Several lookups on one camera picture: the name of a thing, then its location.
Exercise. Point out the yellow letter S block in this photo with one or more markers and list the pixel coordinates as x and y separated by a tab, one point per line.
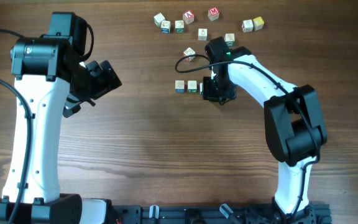
258	23

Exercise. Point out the blue-edged paw block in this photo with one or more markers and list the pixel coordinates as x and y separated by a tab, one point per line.
179	86

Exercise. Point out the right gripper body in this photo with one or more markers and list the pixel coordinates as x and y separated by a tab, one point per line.
217	89

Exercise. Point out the red-edged block lower left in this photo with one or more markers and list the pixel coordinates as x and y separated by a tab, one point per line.
189	54

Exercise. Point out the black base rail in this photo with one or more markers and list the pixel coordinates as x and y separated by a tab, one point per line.
254	213

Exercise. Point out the red-edged block far right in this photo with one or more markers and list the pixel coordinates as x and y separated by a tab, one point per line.
247	25

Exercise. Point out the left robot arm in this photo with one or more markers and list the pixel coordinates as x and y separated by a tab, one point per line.
53	77

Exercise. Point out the red letter A block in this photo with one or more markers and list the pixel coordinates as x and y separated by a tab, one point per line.
188	17

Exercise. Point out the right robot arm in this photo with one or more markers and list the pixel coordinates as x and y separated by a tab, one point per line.
294	125

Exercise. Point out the red-edged block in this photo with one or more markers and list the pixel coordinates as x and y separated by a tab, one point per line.
189	54
247	25

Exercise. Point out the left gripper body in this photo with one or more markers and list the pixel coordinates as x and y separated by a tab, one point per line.
105	78

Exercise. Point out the red letter M block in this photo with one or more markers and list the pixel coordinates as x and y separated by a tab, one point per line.
213	13

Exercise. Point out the green-edged block upper row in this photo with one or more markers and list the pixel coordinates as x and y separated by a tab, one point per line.
179	26

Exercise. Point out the plain wooden block centre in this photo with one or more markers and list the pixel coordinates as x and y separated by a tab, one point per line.
202	34

